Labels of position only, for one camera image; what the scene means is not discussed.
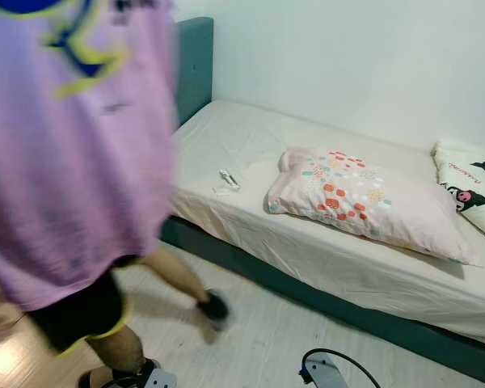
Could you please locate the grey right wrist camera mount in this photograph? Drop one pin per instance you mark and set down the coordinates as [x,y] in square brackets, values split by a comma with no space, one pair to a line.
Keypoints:
[330,377]

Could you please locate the pink dotted pillow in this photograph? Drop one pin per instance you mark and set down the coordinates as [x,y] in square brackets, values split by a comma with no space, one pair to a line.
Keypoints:
[364,202]

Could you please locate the person in purple shirt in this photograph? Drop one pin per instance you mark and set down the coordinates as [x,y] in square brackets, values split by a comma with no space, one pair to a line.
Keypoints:
[65,162]

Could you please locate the small white tube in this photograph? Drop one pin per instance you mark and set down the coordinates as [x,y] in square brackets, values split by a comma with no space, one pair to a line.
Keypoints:
[229,179]

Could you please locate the cream cartoon print quilt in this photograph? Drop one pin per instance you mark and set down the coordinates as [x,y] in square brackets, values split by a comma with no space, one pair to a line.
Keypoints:
[469,186]

